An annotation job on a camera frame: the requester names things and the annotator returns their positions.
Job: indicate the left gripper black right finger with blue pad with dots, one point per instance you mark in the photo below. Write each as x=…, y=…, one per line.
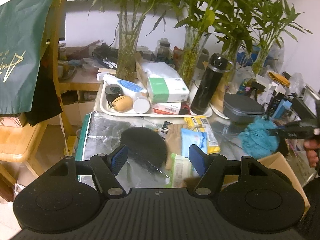
x=210, y=168

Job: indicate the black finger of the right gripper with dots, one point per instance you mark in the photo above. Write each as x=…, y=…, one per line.
x=306, y=129

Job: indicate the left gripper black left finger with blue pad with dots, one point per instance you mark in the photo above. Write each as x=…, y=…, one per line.
x=105, y=169

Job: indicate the green white wipes pack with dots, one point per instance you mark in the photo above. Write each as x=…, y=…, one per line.
x=180, y=168

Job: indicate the blue tissue pack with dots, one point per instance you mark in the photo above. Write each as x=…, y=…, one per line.
x=189, y=137

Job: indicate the cardboard box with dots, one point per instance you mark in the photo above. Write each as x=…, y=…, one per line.
x=261, y=195

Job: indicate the teal fluffy cloth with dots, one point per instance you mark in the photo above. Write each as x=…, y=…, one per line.
x=256, y=139

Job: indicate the yellow wipes pack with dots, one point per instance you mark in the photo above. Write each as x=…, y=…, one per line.
x=201, y=124

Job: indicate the black round sponge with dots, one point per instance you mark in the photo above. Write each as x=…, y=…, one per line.
x=146, y=147

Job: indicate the brown fabric pouch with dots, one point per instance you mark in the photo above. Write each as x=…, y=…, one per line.
x=173, y=142

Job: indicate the person's hand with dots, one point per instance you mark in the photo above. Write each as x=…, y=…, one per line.
x=311, y=146

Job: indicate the white plastic tray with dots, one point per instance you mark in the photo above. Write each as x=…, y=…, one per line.
x=185, y=111

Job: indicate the grey hard case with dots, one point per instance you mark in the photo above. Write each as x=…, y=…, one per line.
x=241, y=109

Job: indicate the tan round pouch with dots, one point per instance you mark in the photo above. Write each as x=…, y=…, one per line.
x=122, y=104

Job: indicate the pink white flat box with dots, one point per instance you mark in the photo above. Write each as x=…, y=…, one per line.
x=169, y=108

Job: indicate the white capped jar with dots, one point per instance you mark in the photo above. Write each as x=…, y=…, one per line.
x=141, y=104

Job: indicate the black cylinder speaker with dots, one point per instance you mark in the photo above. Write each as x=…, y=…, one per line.
x=112, y=92

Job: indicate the white blue tube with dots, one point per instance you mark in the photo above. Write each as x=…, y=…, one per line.
x=128, y=87

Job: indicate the wooden chair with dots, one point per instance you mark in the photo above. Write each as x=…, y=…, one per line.
x=19, y=145

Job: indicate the green white tissue box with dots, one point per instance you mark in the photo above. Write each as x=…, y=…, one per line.
x=166, y=90

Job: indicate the black thermos bottle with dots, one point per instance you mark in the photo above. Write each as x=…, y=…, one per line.
x=217, y=67

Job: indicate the far right vase bamboo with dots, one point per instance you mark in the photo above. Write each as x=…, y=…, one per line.
x=272, y=18

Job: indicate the dark glass jar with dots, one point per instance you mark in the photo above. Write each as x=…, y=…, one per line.
x=163, y=50

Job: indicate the right glass vase bamboo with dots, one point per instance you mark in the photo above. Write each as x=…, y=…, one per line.
x=232, y=25

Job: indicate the glass vase bamboo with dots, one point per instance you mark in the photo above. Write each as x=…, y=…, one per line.
x=131, y=18
x=197, y=16
x=232, y=25

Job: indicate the middle glass vase bamboo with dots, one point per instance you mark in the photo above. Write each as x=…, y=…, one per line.
x=197, y=16

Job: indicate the left glass vase bamboo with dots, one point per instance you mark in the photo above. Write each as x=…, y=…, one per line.
x=131, y=18

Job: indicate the green fabric bag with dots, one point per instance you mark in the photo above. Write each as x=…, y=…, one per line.
x=23, y=23

